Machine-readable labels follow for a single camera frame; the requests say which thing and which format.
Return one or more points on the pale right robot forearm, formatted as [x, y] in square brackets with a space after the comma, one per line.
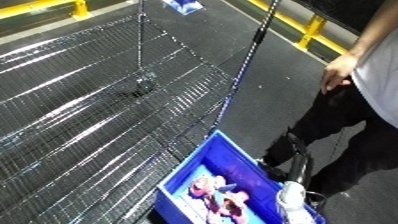
[293, 203]

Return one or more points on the pink soft toy blue scarf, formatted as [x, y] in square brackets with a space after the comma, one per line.
[222, 200]

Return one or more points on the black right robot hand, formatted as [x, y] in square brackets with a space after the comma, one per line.
[300, 163]

